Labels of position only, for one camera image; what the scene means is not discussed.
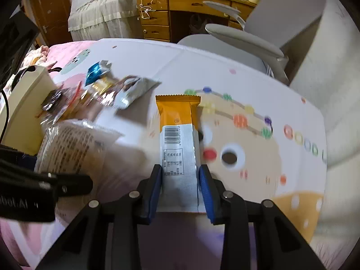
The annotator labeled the brown wooden door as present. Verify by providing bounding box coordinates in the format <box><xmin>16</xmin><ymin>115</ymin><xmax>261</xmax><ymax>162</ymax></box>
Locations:
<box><xmin>28</xmin><ymin>0</ymin><xmax>74</xmax><ymax>47</ymax></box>

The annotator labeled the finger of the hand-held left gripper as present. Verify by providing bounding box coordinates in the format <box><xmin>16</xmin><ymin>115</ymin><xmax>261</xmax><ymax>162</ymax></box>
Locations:
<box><xmin>42</xmin><ymin>171</ymin><xmax>94</xmax><ymax>198</ymax></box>

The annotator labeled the black cable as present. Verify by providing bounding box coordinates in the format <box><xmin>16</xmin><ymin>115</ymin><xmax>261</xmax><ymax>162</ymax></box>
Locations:
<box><xmin>0</xmin><ymin>66</ymin><xmax>37</xmax><ymax>142</ymax></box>

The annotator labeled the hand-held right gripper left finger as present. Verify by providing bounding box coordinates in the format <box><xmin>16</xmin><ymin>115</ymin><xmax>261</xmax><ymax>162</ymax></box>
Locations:
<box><xmin>35</xmin><ymin>164</ymin><xmax>164</xmax><ymax>270</ymax></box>

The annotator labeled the small gold snack packet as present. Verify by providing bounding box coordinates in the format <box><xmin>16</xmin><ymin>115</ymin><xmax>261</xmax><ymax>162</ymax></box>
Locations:
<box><xmin>91</xmin><ymin>77</ymin><xmax>117</xmax><ymax>93</ymax></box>

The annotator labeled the dark flat object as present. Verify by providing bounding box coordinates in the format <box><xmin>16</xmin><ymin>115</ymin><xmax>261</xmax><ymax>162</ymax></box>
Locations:
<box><xmin>0</xmin><ymin>14</ymin><xmax>39</xmax><ymax>90</ymax></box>

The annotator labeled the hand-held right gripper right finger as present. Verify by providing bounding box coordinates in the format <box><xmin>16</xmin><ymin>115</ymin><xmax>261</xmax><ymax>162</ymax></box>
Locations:
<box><xmin>198</xmin><ymin>164</ymin><xmax>324</xmax><ymax>270</ymax></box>

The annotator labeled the grey office chair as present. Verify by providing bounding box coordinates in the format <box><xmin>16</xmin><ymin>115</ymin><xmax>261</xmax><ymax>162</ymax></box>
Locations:
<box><xmin>177</xmin><ymin>0</ymin><xmax>327</xmax><ymax>86</ymax></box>

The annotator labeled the white lace cover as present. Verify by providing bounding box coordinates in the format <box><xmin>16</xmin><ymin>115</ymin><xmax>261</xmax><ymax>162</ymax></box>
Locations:
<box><xmin>67</xmin><ymin>0</ymin><xmax>141</xmax><ymax>41</ymax></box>

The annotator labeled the white plastic tray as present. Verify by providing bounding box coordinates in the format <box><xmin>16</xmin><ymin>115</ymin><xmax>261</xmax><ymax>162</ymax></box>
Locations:
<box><xmin>0</xmin><ymin>65</ymin><xmax>57</xmax><ymax>156</ymax></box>

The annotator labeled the red striped snack packet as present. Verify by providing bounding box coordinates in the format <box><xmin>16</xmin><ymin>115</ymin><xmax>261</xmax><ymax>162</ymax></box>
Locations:
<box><xmin>36</xmin><ymin>81</ymin><xmax>85</xmax><ymax>119</ymax></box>

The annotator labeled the printed blanket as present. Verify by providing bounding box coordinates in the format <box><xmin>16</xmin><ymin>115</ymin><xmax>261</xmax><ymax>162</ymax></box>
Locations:
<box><xmin>21</xmin><ymin>45</ymin><xmax>51</xmax><ymax>72</ymax></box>

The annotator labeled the orange white bar packet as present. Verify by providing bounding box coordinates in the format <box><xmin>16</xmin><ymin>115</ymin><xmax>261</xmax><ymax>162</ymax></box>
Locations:
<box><xmin>155</xmin><ymin>95</ymin><xmax>201</xmax><ymax>214</ymax></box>

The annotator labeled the white charger cable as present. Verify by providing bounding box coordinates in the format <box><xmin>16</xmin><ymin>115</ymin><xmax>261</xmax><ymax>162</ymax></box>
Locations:
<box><xmin>138</xmin><ymin>0</ymin><xmax>158</xmax><ymax>20</ymax></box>

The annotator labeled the wooden desk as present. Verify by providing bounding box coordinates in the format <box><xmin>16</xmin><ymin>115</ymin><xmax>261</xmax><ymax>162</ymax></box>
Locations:
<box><xmin>136</xmin><ymin>0</ymin><xmax>261</xmax><ymax>43</ymax></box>

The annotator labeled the cartoon printed tablecloth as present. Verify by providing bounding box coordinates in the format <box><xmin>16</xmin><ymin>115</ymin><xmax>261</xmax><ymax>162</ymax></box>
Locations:
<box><xmin>48</xmin><ymin>38</ymin><xmax>329</xmax><ymax>270</ymax></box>

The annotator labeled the blue snack packet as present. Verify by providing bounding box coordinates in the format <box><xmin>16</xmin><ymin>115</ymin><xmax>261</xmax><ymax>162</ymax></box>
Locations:
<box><xmin>84</xmin><ymin>60</ymin><xmax>112</xmax><ymax>88</ymax></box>

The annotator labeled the clear packet with text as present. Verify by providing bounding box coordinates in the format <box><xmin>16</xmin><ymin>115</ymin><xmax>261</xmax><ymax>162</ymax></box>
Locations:
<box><xmin>35</xmin><ymin>119</ymin><xmax>126</xmax><ymax>180</ymax></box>

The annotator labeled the dark brown snack packet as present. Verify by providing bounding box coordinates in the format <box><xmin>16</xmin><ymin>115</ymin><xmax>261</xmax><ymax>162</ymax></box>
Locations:
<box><xmin>42</xmin><ymin>90</ymin><xmax>66</xmax><ymax>111</ymax></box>

